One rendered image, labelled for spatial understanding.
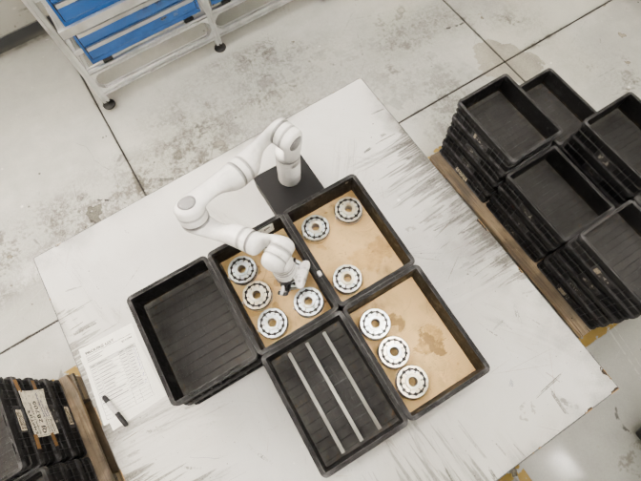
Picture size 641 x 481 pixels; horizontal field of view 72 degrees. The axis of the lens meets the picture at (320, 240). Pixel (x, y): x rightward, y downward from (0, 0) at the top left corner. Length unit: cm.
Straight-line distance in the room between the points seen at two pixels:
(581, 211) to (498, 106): 64
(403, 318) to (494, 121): 121
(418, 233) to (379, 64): 162
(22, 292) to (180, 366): 157
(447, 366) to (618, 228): 112
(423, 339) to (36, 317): 213
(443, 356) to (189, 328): 87
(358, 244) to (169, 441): 95
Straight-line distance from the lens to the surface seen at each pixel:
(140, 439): 179
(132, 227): 196
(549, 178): 244
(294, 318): 154
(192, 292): 164
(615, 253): 228
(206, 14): 313
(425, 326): 156
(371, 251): 160
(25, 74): 379
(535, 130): 242
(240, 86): 310
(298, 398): 152
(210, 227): 136
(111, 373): 185
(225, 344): 157
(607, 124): 258
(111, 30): 300
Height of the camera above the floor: 234
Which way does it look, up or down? 70 degrees down
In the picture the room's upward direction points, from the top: 7 degrees counter-clockwise
